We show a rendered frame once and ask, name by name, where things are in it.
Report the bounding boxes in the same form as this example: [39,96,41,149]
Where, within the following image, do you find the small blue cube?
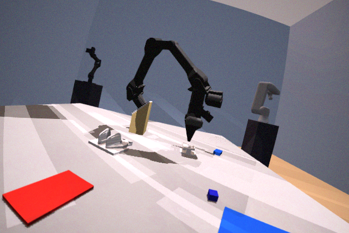
[208,189,219,202]

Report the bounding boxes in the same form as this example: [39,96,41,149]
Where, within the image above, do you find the blue flat block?
[213,149,222,156]

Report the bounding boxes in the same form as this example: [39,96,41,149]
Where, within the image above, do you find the blue square plate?
[218,207,289,233]

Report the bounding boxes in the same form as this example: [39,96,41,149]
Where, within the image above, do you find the red flat plate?
[2,170,94,226]

